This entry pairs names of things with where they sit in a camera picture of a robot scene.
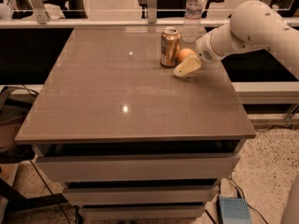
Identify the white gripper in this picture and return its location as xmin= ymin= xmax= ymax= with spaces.
xmin=173 ymin=32 xmax=224 ymax=77

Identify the orange fruit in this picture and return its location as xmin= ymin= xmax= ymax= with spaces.
xmin=178 ymin=49 xmax=195 ymax=63

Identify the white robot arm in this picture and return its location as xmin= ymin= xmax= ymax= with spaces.
xmin=173 ymin=0 xmax=299 ymax=78

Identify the orange soda can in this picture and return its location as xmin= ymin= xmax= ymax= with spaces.
xmin=161 ymin=27 xmax=180 ymax=67

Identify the clear plastic water bottle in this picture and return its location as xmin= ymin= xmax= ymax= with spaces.
xmin=182 ymin=0 xmax=205 ymax=43

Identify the black office chair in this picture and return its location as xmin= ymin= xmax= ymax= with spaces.
xmin=136 ymin=0 xmax=225 ymax=20

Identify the grey drawer cabinet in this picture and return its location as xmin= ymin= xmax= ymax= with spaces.
xmin=16 ymin=28 xmax=255 ymax=220

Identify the black floor cable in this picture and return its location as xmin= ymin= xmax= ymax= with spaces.
xmin=204 ymin=175 xmax=269 ymax=224

